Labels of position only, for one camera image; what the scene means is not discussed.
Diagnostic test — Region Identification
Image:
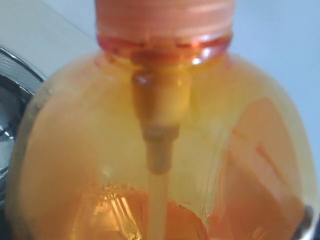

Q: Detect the orange soap pump bottle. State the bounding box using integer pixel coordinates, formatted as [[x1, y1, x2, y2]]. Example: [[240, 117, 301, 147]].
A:
[[5, 0, 320, 240]]

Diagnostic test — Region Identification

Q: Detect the steel mesh strainer basket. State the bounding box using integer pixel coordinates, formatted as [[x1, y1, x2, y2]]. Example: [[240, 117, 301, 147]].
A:
[[0, 46, 47, 208]]

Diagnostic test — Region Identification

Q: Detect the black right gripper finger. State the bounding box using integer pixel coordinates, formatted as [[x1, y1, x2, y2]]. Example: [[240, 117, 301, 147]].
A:
[[294, 205, 314, 240]]

